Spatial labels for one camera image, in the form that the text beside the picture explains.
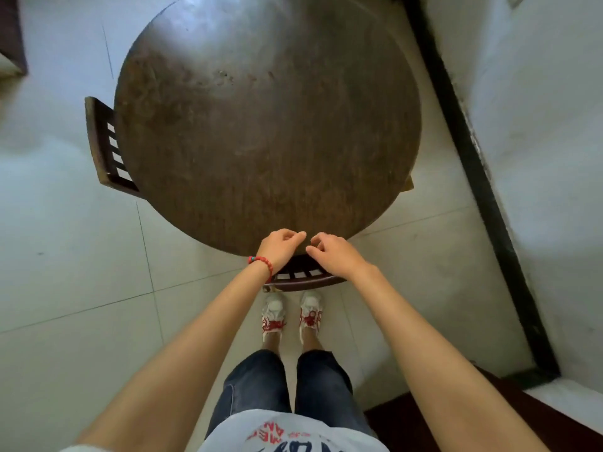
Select dark blue denim shorts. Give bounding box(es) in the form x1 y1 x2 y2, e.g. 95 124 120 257
204 348 378 439

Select dark wooden slatted chair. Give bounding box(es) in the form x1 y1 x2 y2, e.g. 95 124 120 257
262 253 348 293
84 96 145 199

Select person's right forearm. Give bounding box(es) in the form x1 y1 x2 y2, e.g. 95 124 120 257
348 263 551 452

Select white left sneaker red laces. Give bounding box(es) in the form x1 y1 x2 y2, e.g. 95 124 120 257
261 293 287 342

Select red bead bracelet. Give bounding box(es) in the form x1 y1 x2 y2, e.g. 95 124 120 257
248 255 274 284

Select dark brown wooden cabinet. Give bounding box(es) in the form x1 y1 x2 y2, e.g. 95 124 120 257
364 366 603 452

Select white right sneaker red laces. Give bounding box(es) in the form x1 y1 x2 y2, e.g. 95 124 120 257
299 290 325 344

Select person's left hand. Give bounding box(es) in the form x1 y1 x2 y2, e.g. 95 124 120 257
257 229 307 277

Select white sneaker red laces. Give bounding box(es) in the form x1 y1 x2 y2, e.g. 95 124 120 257
299 290 325 344
261 293 287 342

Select dark wooden furniture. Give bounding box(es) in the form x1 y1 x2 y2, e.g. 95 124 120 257
0 0 29 77

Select white printed shirt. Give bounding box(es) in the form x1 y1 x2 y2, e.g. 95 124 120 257
197 409 391 452

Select person's right hand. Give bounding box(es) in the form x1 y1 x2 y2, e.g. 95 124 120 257
305 232 373 282

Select person's left forearm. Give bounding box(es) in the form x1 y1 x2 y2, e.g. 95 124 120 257
74 263 270 452

